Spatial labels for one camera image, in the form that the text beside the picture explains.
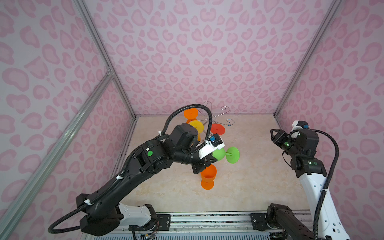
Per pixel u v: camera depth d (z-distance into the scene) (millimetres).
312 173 471
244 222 750
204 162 471
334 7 693
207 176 791
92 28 747
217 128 688
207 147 482
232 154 656
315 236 366
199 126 717
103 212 363
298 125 638
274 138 660
